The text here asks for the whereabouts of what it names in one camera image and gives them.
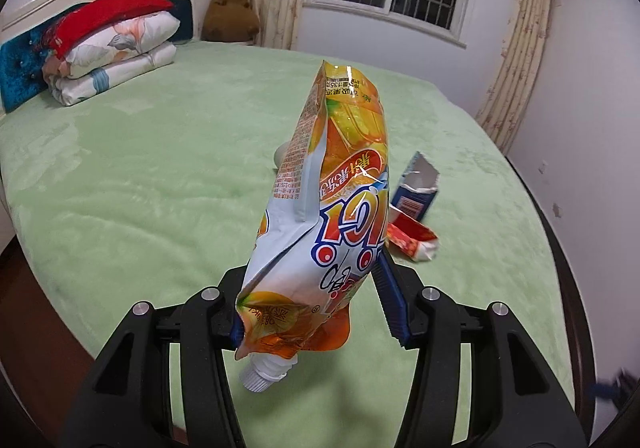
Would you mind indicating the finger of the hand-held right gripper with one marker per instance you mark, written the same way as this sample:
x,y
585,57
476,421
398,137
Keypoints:
x,y
607,389

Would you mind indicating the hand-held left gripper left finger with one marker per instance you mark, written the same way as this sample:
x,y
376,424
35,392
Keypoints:
x,y
200,328

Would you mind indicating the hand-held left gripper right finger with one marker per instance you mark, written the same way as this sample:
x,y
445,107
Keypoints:
x,y
390,298

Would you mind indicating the orange juice spout pouch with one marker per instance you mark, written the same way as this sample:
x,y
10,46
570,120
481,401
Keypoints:
x,y
325,208

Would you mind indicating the red white carton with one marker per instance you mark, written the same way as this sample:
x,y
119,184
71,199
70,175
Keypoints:
x,y
412,238

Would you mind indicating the torn blue carton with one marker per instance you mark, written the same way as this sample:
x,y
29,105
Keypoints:
x,y
415,198

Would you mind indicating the bed with green blanket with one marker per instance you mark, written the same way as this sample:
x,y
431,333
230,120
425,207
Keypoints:
x,y
150,178

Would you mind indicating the beige cup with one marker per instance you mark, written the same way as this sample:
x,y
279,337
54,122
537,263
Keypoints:
x,y
281,156

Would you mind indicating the folded floral quilt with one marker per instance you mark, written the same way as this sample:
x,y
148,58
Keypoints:
x,y
110,76

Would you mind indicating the floral pillow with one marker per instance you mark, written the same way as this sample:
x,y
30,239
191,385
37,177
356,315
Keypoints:
x,y
135,38

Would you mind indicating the cream blue tufted headboard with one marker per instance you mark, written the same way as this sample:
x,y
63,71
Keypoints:
x,y
20,73

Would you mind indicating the brown plush bear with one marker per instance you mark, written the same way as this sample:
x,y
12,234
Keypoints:
x,y
230,13

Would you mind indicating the red pillow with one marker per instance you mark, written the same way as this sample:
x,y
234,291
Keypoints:
x,y
105,16

